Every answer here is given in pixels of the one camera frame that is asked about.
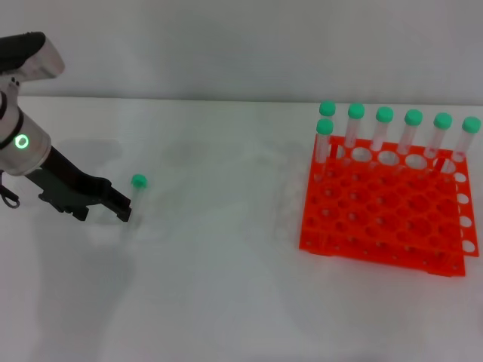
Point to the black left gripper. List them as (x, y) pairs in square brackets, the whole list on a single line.
[(71, 184)]

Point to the clear test tube green cap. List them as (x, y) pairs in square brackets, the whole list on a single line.
[(139, 181), (325, 126), (413, 117), (356, 110), (442, 120), (327, 108), (384, 114), (471, 124)]

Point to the silver black wrist camera box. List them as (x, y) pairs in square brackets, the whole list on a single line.
[(41, 62)]

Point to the orange plastic test tube rack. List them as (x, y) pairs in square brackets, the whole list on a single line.
[(381, 211)]

